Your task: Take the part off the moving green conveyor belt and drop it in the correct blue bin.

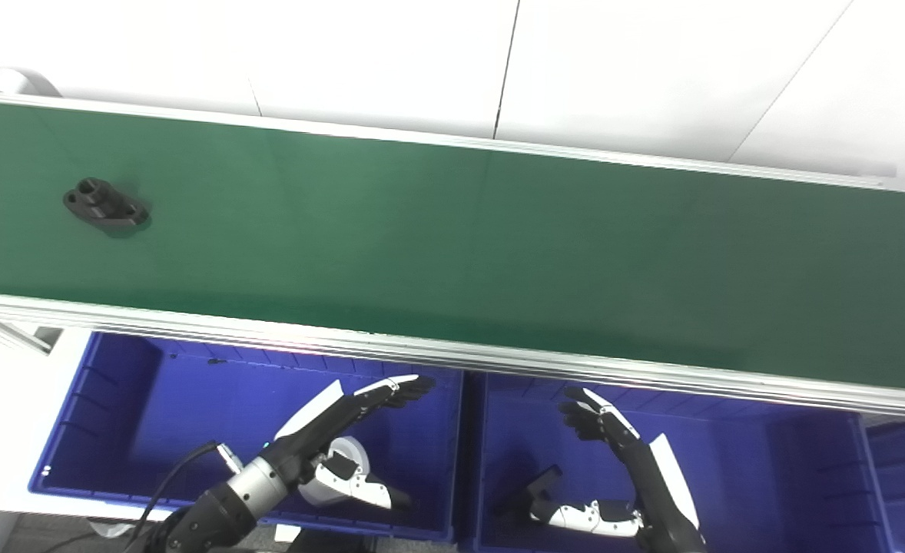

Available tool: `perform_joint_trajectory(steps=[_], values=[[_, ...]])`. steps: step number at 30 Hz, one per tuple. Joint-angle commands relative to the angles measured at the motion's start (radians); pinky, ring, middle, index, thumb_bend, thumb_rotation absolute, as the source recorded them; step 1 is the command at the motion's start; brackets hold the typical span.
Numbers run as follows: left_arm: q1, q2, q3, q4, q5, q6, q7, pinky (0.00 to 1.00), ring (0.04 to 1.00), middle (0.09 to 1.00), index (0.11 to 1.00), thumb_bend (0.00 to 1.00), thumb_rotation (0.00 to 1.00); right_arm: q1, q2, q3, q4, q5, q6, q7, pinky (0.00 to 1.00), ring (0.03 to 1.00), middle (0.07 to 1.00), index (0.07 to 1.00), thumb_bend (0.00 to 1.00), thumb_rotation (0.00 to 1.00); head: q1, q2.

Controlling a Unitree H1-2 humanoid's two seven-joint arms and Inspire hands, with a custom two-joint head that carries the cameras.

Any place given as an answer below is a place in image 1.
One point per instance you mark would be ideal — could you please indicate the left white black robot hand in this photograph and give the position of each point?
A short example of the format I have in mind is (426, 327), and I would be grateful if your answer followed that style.
(322, 426)

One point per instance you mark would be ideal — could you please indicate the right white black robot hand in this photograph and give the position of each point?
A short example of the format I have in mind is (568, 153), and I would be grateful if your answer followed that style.
(656, 491)

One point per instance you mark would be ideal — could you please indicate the black flange part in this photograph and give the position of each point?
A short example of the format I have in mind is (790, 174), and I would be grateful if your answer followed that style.
(103, 206)

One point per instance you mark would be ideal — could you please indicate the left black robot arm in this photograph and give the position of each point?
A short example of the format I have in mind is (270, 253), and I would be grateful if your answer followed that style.
(214, 514)

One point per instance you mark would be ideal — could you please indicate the white cylindrical part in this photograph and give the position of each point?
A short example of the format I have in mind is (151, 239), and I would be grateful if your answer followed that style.
(349, 447)

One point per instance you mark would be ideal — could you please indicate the green conveyor belt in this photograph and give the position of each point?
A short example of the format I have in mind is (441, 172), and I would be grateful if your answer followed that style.
(422, 352)
(452, 253)

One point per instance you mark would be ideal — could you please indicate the black bracket part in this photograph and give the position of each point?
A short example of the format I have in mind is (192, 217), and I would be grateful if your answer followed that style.
(541, 480)

